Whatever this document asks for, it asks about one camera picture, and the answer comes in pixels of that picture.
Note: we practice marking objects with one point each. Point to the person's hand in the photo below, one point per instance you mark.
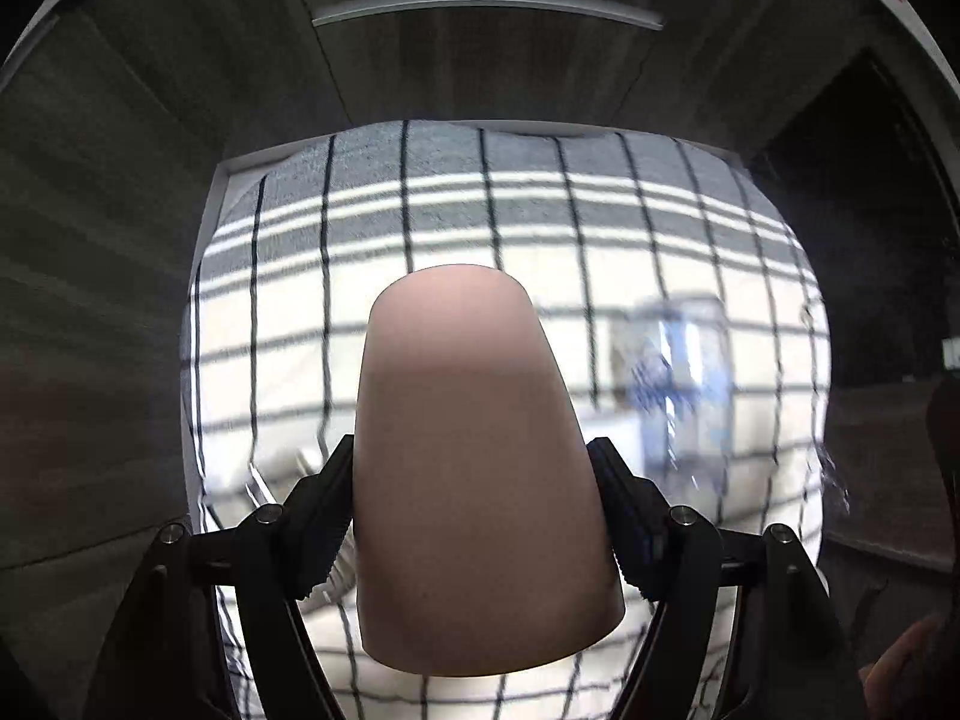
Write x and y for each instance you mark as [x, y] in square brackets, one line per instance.
[885, 682]

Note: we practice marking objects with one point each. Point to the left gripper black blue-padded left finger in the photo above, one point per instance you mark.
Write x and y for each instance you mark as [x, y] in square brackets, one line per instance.
[163, 656]

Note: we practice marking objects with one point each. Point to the white black checked cloth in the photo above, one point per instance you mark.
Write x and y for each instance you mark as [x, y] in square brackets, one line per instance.
[591, 226]

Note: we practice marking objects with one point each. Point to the clear blue-printed plastic cup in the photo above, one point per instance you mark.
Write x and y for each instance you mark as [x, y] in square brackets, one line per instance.
[672, 366]

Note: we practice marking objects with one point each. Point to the pink cup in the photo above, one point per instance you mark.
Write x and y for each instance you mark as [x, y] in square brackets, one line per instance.
[481, 540]

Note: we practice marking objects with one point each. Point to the grey metal cabinet handle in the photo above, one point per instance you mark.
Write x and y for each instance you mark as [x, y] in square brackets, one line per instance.
[606, 10]

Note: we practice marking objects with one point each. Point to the dark wood cabinet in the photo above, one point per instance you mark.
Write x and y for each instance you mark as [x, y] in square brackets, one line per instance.
[129, 127]

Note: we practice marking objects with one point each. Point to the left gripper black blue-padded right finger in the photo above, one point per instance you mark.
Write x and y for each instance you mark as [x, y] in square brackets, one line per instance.
[788, 657]

